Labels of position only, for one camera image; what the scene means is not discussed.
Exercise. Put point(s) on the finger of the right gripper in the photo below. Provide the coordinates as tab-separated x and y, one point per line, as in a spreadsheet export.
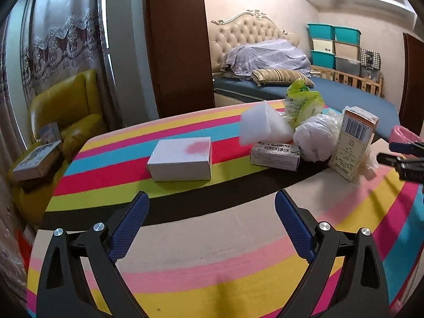
409	170
415	149

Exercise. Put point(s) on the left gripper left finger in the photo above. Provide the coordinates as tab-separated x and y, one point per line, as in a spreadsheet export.
63	289

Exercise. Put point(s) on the tall orange medicine box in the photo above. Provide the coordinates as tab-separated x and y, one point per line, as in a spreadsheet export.
355	137

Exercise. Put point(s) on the small white medicine box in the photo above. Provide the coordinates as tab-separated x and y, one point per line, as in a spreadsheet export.
275	155

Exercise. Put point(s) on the white box with pink stain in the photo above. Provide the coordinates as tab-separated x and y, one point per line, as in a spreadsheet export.
176	160

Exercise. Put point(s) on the pink lined trash bin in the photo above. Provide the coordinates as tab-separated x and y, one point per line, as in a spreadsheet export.
400	134

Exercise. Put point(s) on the dark brown door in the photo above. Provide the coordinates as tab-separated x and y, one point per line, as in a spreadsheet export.
411	108

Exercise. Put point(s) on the bed with blue cover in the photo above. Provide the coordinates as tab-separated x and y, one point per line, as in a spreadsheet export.
332	94

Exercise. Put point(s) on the white crumpled plastic bag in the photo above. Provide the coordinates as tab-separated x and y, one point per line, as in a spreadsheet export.
317	136

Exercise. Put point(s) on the checkered black white bag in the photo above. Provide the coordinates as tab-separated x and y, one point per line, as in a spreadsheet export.
370	59

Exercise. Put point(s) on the grey storage bin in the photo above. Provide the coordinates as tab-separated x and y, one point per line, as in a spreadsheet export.
349	66

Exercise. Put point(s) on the beige storage bin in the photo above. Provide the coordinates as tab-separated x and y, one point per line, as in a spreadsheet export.
347	50

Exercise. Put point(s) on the green snack bag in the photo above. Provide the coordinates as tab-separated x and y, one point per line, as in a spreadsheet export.
302	103

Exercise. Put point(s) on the flat box on armchair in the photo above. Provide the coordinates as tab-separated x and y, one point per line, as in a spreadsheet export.
38	162

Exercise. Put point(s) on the teal storage bin lower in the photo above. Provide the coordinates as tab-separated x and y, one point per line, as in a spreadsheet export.
323	59

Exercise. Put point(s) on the teal storage bin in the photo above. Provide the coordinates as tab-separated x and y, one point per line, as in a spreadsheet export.
347	35
323	59
321	31

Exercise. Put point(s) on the teal storage bin top right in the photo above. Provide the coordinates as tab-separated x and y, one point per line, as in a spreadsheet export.
347	35

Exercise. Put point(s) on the cream storage bin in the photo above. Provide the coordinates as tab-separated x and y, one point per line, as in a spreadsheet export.
323	45

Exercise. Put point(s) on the colourful striped table cloth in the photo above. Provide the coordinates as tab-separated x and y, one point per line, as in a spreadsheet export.
218	248

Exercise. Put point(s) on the teal storage bin top left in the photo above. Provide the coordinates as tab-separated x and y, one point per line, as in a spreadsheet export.
321	31

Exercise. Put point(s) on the striped gold pillow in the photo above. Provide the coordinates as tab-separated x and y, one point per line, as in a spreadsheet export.
284	77

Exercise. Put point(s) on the yellow leather armchair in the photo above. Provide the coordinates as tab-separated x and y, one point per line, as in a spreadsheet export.
74	106

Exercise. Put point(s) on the lavender striped duvet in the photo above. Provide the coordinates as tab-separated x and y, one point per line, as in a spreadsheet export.
270	54

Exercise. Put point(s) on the beige tufted headboard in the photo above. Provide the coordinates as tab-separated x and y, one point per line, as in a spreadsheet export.
249	27

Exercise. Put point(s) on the lace patterned curtain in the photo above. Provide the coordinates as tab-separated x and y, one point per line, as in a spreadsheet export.
44	42

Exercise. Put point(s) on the dark brown wardrobe panel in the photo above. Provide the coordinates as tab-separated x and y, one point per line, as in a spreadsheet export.
179	55

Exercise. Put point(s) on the wooden crib rail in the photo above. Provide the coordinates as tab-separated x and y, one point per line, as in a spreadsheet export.
364	84

